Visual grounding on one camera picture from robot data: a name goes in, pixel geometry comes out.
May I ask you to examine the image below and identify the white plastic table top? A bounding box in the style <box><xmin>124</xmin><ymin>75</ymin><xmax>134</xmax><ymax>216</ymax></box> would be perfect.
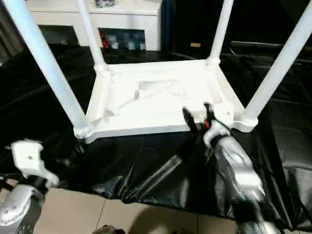
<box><xmin>73</xmin><ymin>58</ymin><xmax>259</xmax><ymax>144</ymax></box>

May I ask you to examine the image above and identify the white plastic table leg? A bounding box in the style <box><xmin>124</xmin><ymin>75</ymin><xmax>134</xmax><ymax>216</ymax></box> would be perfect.
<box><xmin>206</xmin><ymin>0</ymin><xmax>234</xmax><ymax>69</ymax></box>
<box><xmin>240</xmin><ymin>2</ymin><xmax>312</xmax><ymax>131</ymax></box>
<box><xmin>2</xmin><ymin>0</ymin><xmax>93</xmax><ymax>139</ymax></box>
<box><xmin>76</xmin><ymin>0</ymin><xmax>109</xmax><ymax>74</ymax></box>

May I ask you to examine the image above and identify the black side table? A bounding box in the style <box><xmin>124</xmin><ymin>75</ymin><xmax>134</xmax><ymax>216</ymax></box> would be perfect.
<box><xmin>229</xmin><ymin>41</ymin><xmax>305</xmax><ymax>55</ymax></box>

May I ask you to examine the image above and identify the white glass-door cabinet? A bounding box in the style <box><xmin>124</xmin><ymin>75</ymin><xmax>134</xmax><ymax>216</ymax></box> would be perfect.
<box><xmin>24</xmin><ymin>0</ymin><xmax>162</xmax><ymax>52</ymax></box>

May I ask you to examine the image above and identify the dark robot left foot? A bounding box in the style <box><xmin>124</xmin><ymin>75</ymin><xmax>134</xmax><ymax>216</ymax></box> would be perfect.
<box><xmin>93</xmin><ymin>225</ymin><xmax>125</xmax><ymax>234</ymax></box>

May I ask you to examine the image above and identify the small grey bundle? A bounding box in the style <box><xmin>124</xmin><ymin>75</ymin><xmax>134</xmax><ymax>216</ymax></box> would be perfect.
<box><xmin>95</xmin><ymin>0</ymin><xmax>117</xmax><ymax>8</ymax></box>

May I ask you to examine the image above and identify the black work mat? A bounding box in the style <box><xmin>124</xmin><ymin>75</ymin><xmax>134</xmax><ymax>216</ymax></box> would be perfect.
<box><xmin>0</xmin><ymin>44</ymin><xmax>312</xmax><ymax>232</ymax></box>

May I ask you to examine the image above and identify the grey window curtain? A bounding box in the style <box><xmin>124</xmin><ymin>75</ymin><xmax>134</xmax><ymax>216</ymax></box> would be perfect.
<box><xmin>0</xmin><ymin>10</ymin><xmax>25</xmax><ymax>61</ymax></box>

